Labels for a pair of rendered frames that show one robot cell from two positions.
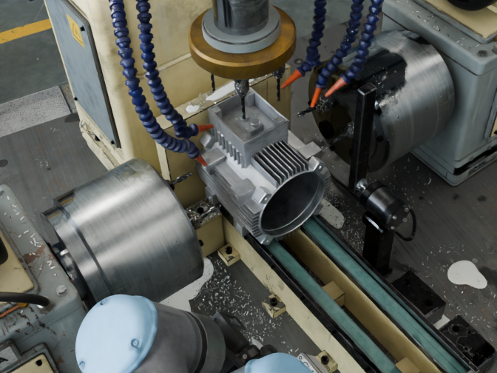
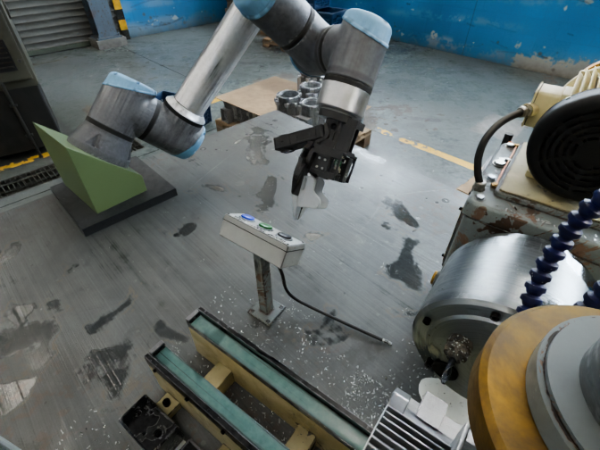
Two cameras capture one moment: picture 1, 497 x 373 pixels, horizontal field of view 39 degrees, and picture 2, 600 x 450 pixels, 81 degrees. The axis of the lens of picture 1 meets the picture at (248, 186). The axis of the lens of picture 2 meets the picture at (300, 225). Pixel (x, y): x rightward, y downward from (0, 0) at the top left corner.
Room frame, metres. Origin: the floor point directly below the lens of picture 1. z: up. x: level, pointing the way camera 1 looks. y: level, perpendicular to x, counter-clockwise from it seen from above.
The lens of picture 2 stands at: (0.97, -0.22, 1.55)
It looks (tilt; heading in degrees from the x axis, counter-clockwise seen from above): 41 degrees down; 158
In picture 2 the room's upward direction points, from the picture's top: straight up
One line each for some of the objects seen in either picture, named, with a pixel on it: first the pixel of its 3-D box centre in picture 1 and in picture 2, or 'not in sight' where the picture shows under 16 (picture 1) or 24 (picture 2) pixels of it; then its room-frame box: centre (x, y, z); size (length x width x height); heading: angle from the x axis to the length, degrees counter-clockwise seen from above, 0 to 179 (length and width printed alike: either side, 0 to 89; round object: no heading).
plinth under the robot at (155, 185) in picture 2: not in sight; (113, 191); (-0.25, -0.46, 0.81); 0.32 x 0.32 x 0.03; 22
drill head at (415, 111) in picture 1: (388, 95); not in sight; (1.12, -0.31, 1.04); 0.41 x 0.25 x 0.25; 123
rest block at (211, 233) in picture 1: (203, 227); not in sight; (0.94, 0.10, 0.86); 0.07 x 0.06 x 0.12; 123
